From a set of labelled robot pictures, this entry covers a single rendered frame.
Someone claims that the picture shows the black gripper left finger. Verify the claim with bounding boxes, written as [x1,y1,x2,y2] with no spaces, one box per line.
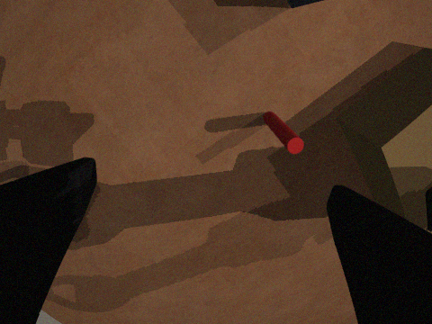
[0,157,97,324]

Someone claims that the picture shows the red peg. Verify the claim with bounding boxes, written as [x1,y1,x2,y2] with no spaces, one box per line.
[263,112,303,154]

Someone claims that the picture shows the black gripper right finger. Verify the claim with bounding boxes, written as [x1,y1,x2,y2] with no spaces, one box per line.
[327,184,432,324]

